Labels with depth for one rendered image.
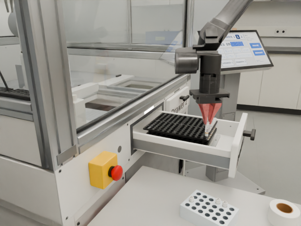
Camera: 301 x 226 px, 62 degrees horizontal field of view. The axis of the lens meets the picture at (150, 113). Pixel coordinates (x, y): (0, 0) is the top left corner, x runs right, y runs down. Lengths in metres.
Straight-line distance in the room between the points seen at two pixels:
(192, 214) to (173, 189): 0.14
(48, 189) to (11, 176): 0.12
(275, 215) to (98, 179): 0.45
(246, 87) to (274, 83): 0.37
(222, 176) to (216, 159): 1.40
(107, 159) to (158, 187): 0.22
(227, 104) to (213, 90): 1.19
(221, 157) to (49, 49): 0.54
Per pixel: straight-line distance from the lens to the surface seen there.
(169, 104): 1.09
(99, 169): 0.65
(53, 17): 0.54
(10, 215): 0.85
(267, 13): 4.52
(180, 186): 0.82
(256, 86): 3.92
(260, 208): 0.80
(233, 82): 1.87
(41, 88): 0.52
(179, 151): 0.80
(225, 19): 0.80
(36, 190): 0.66
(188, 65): 0.69
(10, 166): 0.70
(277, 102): 4.01
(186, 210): 0.69
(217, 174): 2.12
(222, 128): 0.99
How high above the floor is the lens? 1.24
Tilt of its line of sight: 20 degrees down
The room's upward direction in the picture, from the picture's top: straight up
